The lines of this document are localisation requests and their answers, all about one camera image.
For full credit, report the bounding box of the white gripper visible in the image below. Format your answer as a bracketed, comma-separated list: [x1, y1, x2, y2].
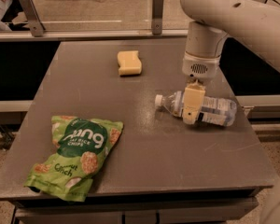
[182, 53, 220, 125]

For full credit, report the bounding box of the clear plastic water bottle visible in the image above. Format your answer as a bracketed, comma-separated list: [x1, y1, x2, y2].
[155, 91, 237, 127]

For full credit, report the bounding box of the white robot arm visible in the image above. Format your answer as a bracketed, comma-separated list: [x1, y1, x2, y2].
[180, 0, 280, 73]

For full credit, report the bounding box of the yellow sponge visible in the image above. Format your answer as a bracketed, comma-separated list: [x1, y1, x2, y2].
[118, 50, 142, 76]

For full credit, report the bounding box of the green rice chips bag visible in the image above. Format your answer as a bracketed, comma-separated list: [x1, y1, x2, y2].
[24, 116, 123, 202]

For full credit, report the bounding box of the clear acrylic barrier panel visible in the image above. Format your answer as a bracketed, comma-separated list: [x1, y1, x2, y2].
[0, 0, 280, 33]

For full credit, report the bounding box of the middle metal bracket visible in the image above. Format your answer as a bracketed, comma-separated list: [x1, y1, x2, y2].
[151, 0, 163, 35]

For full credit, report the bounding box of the metal bracket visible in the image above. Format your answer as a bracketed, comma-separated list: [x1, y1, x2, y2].
[151, 0, 163, 35]
[19, 0, 45, 37]

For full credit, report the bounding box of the left metal bracket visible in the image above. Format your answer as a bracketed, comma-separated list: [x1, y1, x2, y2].
[19, 0, 45, 37]

